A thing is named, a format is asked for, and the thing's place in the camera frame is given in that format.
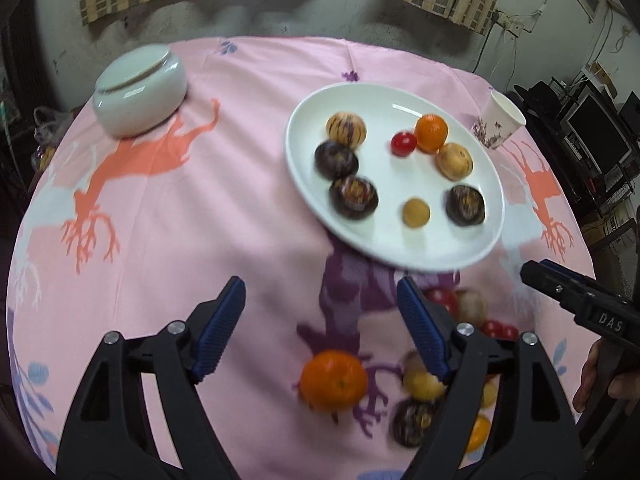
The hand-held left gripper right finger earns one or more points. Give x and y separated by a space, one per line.
422 330

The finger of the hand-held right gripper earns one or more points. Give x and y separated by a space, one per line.
575 274
542 280

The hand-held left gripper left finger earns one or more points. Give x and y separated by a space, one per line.
220 330

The dark red tomato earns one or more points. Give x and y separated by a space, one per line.
445 300

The tan round fruit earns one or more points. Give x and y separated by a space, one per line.
417 385
472 307

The red cherry tomato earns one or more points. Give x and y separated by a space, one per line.
492 329
403 143
510 332

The small tan longan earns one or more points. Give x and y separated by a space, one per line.
416 212
488 394

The white oval plate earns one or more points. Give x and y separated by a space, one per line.
390 240

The small mandarin orange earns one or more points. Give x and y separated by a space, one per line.
333 381

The orange tomato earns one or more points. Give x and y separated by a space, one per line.
477 435

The small tan oval fruit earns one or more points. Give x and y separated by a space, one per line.
454 161

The large dark water chestnut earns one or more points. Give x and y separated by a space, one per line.
353 196

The large mandarin orange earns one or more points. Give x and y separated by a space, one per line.
431 133

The striped yellow pepino melon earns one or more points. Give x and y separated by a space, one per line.
346 130

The person's right hand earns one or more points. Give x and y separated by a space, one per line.
590 380

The black computer desk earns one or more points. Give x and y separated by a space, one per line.
615 195

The computer monitor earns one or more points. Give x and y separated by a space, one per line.
597 130

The printed paper cup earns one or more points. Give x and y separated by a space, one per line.
497 122

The pink printed tablecloth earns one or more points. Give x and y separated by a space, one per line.
250 160

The small cardboard box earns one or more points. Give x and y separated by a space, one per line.
602 74

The white ceramic lidded jar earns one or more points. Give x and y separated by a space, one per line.
140 95

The plastic bag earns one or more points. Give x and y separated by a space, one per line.
45 127

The dark wooden cabinet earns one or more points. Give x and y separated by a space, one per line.
20 60

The wall power socket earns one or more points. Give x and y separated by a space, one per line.
510 22

